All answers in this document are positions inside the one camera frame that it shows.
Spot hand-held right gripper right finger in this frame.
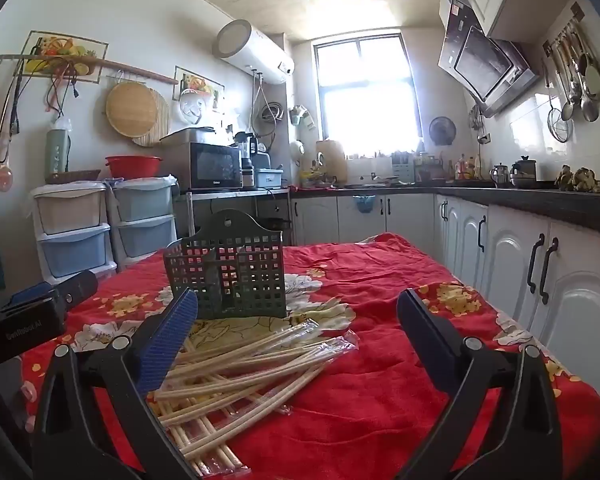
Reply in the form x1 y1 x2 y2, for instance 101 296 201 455
396 287 563 480

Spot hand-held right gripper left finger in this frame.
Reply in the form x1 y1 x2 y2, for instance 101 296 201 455
32 285 201 480

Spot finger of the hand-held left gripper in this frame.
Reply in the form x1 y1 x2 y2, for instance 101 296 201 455
0 281 53 312
54 269 99 307

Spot pile of chopsticks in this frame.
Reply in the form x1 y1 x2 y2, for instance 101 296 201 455
150 322 361 480

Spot green plastic utensil basket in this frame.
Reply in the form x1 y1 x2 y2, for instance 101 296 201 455
163 209 287 320

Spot row of hanging kitchen utensils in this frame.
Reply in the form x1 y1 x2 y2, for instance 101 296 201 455
542 2 600 143

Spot beige blue pink drawer tower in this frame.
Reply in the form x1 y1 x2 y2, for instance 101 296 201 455
30 182 118 286

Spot red floral tablecloth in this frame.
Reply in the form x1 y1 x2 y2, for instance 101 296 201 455
20 232 600 480

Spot pale blue drawer tower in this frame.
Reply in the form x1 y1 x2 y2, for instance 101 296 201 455
111 176 178 266

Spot pink small strainer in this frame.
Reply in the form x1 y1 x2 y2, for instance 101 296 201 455
0 157 16 193

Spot red plastic basin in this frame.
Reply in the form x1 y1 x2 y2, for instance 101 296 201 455
105 155 164 179

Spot metal shelf table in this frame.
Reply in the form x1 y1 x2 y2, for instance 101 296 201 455
180 187 291 246

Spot black microwave oven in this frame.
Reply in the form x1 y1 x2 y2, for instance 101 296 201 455
172 141 243 192

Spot blue-grey plastic box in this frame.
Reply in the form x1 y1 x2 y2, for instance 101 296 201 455
255 167 284 188

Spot round bamboo basket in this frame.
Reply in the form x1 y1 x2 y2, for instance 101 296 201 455
105 81 160 138

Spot steel kettle on counter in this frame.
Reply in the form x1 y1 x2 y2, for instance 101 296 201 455
509 156 538 188

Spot beige jar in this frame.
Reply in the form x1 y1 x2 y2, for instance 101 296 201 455
315 140 348 186

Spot grey tub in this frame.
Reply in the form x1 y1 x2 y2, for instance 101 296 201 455
159 127 216 147

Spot round bamboo mat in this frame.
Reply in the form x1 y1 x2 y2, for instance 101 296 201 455
130 87 172 147

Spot black blender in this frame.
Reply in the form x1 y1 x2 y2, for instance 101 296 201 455
234 131 261 190

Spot small round fan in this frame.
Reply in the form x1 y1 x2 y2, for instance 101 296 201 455
428 116 456 147

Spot white round plastic lid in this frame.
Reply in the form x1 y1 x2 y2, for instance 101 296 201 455
179 89 207 123

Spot pile of dried roots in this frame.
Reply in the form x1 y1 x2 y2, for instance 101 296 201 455
554 165 600 195

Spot long wooden rod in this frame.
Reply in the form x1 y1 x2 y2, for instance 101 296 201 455
0 55 179 85

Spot kitchen window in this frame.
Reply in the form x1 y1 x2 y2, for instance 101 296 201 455
312 34 423 158

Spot black range hood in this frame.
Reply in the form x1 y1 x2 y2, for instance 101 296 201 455
437 0 541 118

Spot white water heater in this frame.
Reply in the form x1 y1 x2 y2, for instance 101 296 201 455
215 19 296 86

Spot hanging black cords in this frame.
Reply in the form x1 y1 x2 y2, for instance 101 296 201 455
42 67 81 111

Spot large fruit wall poster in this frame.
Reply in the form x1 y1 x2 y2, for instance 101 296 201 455
20 30 110 84

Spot small fruit wall poster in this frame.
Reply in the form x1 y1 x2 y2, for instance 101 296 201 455
172 66 226 111

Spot coiled hose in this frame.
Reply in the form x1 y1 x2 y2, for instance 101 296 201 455
257 101 284 123

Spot green wall holder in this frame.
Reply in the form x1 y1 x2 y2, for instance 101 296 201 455
289 105 315 131

